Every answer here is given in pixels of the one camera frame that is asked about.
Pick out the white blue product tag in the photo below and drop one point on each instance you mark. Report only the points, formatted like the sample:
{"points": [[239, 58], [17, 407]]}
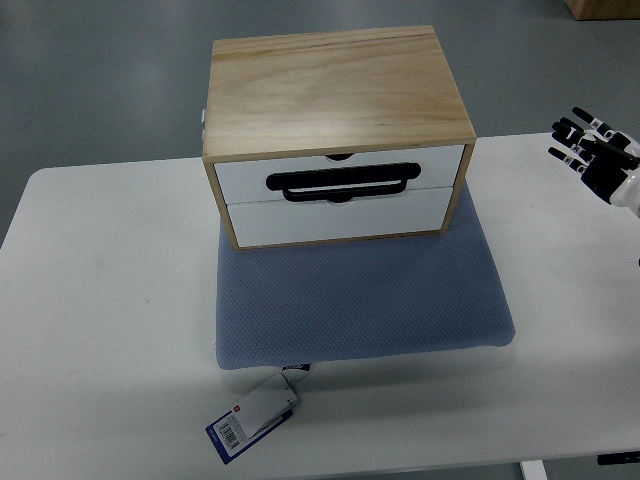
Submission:
{"points": [[252, 417]]}

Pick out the black drawer handle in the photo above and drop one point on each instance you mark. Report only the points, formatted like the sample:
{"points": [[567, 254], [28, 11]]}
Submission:
{"points": [[340, 185]]}

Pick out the white drawer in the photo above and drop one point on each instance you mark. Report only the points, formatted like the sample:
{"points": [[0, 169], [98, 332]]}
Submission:
{"points": [[245, 182]]}

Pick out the wooden box in corner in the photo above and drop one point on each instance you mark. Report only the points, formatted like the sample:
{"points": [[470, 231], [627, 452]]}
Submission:
{"points": [[588, 10]]}

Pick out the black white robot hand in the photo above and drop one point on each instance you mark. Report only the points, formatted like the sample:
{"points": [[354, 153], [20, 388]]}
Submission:
{"points": [[606, 159]]}

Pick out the blue grey cushion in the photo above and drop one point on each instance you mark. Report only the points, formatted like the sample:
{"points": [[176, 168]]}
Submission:
{"points": [[363, 299]]}

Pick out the wooden drawer cabinet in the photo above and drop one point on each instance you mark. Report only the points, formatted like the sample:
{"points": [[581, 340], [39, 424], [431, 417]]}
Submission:
{"points": [[333, 94]]}

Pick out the white table leg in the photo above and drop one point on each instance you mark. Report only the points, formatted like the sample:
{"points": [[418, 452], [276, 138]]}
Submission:
{"points": [[533, 470]]}

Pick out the black object under table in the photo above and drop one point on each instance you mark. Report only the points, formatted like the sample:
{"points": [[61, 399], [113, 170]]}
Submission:
{"points": [[618, 458]]}

